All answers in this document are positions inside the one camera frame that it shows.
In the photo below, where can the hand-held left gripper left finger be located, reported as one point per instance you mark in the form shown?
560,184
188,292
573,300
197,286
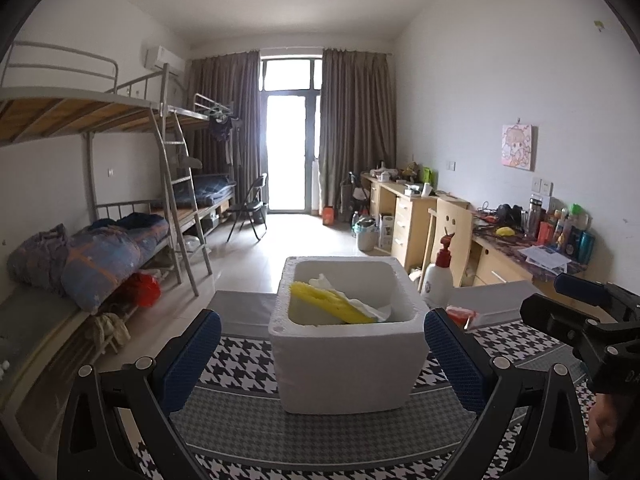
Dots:
192,355

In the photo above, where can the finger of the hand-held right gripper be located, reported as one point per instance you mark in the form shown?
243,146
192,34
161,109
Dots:
580,287
550,315

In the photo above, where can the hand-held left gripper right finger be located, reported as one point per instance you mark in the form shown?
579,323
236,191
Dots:
457,360

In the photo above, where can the yellow brush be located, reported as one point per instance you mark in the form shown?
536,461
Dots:
367,306

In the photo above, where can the white foam box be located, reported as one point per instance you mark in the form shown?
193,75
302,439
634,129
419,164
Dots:
345,370

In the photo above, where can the yellow sponge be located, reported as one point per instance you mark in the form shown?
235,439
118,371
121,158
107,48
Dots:
312,294

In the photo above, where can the person's right hand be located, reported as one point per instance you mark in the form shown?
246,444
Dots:
607,425

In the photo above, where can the red and white packet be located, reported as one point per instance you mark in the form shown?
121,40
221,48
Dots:
462,314

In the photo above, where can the white papers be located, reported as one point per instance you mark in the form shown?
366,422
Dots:
542,257

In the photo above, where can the row of toiletry bottles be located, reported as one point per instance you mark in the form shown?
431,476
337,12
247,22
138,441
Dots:
560,232

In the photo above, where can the houndstooth tablecloth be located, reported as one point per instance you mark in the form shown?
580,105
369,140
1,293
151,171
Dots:
235,405

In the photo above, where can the red plastic bag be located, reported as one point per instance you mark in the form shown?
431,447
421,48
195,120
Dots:
142,290

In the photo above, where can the white pump lotion bottle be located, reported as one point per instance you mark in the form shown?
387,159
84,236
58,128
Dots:
436,280

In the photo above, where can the white knotted cloth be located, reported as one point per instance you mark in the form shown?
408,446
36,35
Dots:
107,332

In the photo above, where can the yellow desk object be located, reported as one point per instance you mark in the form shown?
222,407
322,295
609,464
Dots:
505,231

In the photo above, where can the black headphones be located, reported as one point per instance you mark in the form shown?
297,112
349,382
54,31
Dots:
510,214

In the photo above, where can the blue orange quilt bundle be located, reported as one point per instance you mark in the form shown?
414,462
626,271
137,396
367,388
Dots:
100,265

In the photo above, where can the wooden smiley chair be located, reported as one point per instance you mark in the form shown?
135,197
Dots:
452,225

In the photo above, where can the dark blue quilt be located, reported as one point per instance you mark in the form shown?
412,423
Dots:
145,230

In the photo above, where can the white bucket with clutter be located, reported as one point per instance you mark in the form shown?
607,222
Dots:
366,235

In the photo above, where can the black folding chair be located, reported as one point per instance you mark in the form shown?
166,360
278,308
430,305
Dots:
250,205

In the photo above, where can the metal bunk ladder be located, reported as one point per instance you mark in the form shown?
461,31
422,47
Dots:
177,195

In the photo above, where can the grey floral cloth bundle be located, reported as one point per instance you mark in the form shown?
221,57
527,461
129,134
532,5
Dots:
35,257

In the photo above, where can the orange floor object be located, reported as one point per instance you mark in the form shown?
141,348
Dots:
329,216

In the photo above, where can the grey cloth on ladder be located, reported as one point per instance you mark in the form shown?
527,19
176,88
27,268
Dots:
185,161

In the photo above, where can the glass balcony door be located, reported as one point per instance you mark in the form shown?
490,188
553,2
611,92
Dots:
290,150

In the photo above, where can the dark hanging clothes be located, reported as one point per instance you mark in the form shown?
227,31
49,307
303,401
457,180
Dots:
222,129

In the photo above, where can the small metal bunk bed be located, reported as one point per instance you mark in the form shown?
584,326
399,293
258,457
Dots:
205,110

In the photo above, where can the brown curtain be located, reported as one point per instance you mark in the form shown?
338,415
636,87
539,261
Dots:
220,100
357,125

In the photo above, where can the large metal bunk bed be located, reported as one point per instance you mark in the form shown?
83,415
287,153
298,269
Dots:
60,110

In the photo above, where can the white air conditioner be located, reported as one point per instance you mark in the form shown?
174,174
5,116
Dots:
162,60

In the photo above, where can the white double wall socket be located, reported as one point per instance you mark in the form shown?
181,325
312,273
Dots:
541,186

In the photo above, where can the pink wall picture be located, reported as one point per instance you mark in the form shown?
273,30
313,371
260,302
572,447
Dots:
517,146

